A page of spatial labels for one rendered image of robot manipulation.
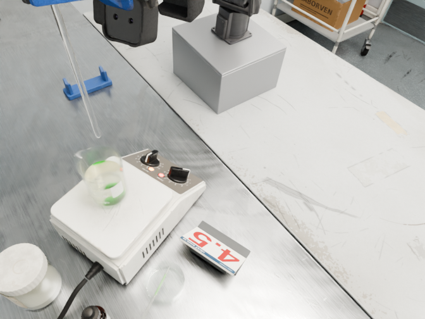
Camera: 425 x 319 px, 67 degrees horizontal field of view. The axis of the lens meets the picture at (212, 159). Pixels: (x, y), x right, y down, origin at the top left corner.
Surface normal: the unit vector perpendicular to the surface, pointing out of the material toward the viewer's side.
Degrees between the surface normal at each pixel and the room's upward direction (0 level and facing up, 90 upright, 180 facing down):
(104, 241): 0
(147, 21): 88
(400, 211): 0
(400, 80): 0
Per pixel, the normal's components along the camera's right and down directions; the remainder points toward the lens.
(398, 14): -0.80, 0.44
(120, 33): -0.38, 0.45
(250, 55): 0.10, -0.58
